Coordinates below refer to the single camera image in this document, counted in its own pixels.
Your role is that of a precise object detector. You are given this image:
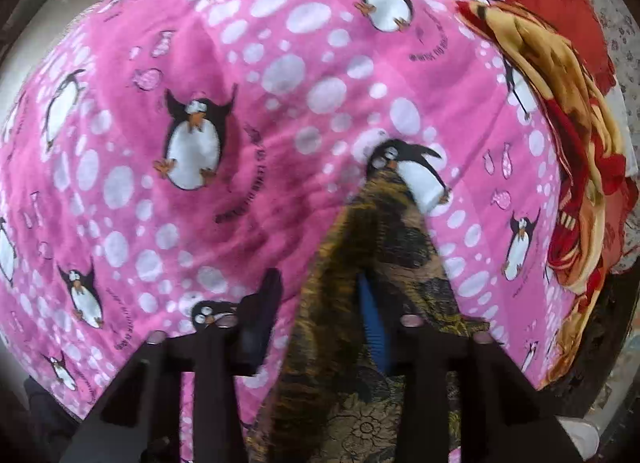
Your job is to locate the gold red floral blanket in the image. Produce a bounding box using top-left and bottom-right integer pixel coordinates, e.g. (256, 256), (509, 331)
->
(454, 0), (637, 390)

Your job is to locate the olive black patterned cloth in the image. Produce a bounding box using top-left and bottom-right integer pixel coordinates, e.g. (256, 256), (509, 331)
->
(245, 163), (507, 463)

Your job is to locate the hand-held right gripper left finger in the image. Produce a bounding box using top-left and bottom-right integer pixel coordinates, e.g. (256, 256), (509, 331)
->
(60, 268), (285, 463)

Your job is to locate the white object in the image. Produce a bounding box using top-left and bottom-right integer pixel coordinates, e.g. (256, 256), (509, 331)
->
(556, 417), (601, 460)

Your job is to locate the pink penguin print blanket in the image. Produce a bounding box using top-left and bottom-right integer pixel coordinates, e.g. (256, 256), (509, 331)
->
(0, 0), (576, 463)

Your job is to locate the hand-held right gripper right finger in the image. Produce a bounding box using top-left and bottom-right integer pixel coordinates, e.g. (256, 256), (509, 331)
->
(356, 273), (583, 463)

